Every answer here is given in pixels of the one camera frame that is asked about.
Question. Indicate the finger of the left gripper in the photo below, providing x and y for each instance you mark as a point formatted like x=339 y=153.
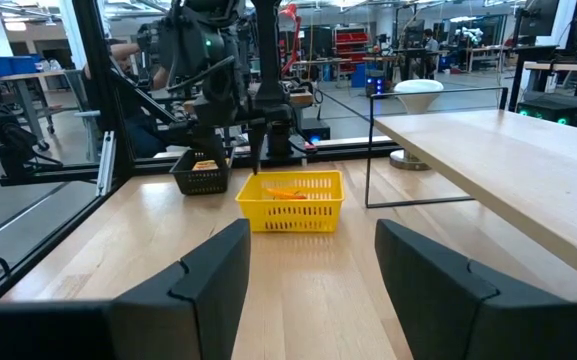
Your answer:
x=259 y=145
x=213 y=140

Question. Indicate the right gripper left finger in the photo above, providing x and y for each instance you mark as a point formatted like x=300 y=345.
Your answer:
x=203 y=300

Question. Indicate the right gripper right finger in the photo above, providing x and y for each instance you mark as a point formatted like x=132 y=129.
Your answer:
x=443 y=300

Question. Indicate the black plastic basket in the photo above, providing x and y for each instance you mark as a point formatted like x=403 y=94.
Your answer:
x=200 y=185

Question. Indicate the yellow plastic basket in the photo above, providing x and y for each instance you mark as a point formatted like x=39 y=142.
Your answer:
x=293 y=217

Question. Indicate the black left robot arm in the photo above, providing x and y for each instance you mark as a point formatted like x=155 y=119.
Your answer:
x=268 y=50

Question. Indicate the black box blue light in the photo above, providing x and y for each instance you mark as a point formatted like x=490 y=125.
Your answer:
x=318 y=131

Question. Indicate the person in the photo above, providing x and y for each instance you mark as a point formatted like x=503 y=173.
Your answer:
x=138 y=130
x=429 y=42

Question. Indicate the blue lit device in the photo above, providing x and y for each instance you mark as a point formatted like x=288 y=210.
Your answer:
x=375 y=85

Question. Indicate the red storage bin rack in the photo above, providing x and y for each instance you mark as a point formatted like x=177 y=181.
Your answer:
x=352 y=37

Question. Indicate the white lamp with metal base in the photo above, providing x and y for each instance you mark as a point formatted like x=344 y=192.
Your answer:
x=418 y=92

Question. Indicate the wooden work table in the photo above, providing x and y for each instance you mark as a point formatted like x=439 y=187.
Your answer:
x=33 y=76

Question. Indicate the blue storage bins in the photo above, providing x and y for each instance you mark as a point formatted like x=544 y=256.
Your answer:
x=13 y=66

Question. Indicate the black stand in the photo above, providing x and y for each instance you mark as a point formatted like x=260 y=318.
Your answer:
x=13 y=145

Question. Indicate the black computer green lights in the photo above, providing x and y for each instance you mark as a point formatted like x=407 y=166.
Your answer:
x=548 y=111

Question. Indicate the black aluminium table frame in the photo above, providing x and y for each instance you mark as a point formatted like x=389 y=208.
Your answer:
x=113 y=100

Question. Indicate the white aluminium bracket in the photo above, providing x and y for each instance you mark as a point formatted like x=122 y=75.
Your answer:
x=105 y=165

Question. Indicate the wooden shelf riser black frame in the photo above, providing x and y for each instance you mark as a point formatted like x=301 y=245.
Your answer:
x=493 y=160

